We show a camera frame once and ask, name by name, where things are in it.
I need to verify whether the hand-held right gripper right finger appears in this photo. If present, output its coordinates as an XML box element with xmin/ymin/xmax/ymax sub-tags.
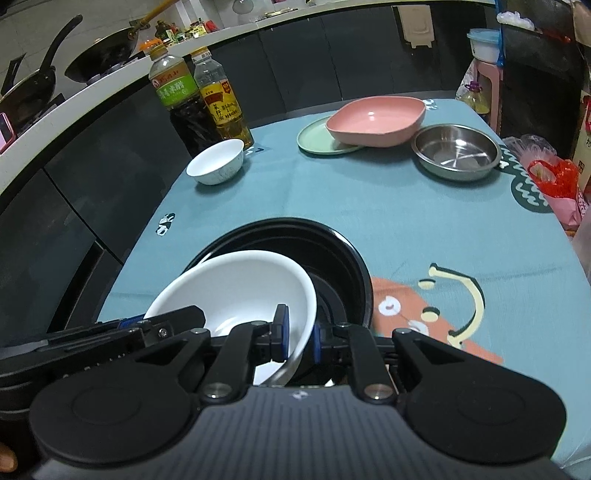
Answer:
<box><xmin>313</xmin><ymin>322</ymin><xmax>468</xmax><ymax>403</ymax></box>

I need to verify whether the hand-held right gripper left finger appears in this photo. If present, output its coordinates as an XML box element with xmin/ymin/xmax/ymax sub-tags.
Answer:
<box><xmin>135</xmin><ymin>304</ymin><xmax>291</xmax><ymax>403</ymax></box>

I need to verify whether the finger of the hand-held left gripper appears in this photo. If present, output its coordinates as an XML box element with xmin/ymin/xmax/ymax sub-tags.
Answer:
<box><xmin>96</xmin><ymin>305</ymin><xmax>207</xmax><ymax>343</ymax></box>

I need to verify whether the large white bowl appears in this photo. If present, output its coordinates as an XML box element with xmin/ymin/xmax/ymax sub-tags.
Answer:
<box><xmin>143</xmin><ymin>250</ymin><xmax>317</xmax><ymax>387</ymax></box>

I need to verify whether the black bowl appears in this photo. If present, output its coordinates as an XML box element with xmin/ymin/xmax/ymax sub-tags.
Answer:
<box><xmin>184</xmin><ymin>217</ymin><xmax>373</xmax><ymax>389</ymax></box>

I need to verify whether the pink bowl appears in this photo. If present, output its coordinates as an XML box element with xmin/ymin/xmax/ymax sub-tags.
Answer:
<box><xmin>325</xmin><ymin>96</ymin><xmax>427</xmax><ymax>149</ymax></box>

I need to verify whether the stainless steel bowl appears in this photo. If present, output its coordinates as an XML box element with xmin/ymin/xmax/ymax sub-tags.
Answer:
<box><xmin>410</xmin><ymin>124</ymin><xmax>502</xmax><ymax>182</ymax></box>

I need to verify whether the person's left hand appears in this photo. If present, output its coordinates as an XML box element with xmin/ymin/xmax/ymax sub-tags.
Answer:
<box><xmin>0</xmin><ymin>442</ymin><xmax>19</xmax><ymax>477</ymax></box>

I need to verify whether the teal printed tablecloth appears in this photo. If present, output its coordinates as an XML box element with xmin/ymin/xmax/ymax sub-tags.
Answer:
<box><xmin>95</xmin><ymin>98</ymin><xmax>591</xmax><ymax>467</ymax></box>

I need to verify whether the small white bowl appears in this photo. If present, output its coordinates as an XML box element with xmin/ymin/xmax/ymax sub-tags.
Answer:
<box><xmin>186</xmin><ymin>139</ymin><xmax>245</xmax><ymax>186</ymax></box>

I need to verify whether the green plate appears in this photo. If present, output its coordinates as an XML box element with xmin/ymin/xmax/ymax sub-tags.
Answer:
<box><xmin>297</xmin><ymin>115</ymin><xmax>366</xmax><ymax>157</ymax></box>

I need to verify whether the oil bottle yellow label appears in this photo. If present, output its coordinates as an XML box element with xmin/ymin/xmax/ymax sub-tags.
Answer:
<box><xmin>191</xmin><ymin>46</ymin><xmax>254</xmax><ymax>150</ymax></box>

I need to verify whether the dark sauce bottle green label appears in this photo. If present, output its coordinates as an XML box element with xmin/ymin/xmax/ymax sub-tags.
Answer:
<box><xmin>148</xmin><ymin>39</ymin><xmax>219</xmax><ymax>158</ymax></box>

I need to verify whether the pink phone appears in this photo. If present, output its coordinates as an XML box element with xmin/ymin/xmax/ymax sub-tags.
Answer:
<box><xmin>0</xmin><ymin>112</ymin><xmax>17</xmax><ymax>153</ymax></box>

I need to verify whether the black frying pan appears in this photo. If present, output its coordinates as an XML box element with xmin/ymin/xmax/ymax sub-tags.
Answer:
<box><xmin>0</xmin><ymin>14</ymin><xmax>84</xmax><ymax>118</ymax></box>

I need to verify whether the pink plastic bag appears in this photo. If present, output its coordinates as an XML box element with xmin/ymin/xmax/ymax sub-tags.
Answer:
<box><xmin>502</xmin><ymin>134</ymin><xmax>591</xmax><ymax>228</ymax></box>

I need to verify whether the red plastic bag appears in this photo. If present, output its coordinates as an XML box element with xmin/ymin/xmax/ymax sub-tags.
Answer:
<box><xmin>527</xmin><ymin>159</ymin><xmax>581</xmax><ymax>200</ymax></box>

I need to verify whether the small oil bottle on stool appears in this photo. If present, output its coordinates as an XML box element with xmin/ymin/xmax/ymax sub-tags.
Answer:
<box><xmin>463</xmin><ymin>80</ymin><xmax>493</xmax><ymax>114</ymax></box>

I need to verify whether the pink plastic stool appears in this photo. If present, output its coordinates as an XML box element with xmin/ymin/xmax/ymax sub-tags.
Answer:
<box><xmin>470</xmin><ymin>60</ymin><xmax>505</xmax><ymax>136</ymax></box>

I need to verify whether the beige hanging cabinet bin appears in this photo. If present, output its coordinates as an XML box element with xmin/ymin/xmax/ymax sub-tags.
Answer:
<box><xmin>401</xmin><ymin>0</ymin><xmax>435</xmax><ymax>48</ymax></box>

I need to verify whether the plastic container blue lid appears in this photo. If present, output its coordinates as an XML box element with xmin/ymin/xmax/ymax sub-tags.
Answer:
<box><xmin>467</xmin><ymin>28</ymin><xmax>502</xmax><ymax>64</ymax></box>

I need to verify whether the black wok wooden handle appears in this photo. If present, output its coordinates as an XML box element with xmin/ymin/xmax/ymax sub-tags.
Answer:
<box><xmin>64</xmin><ymin>0</ymin><xmax>182</xmax><ymax>86</ymax></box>

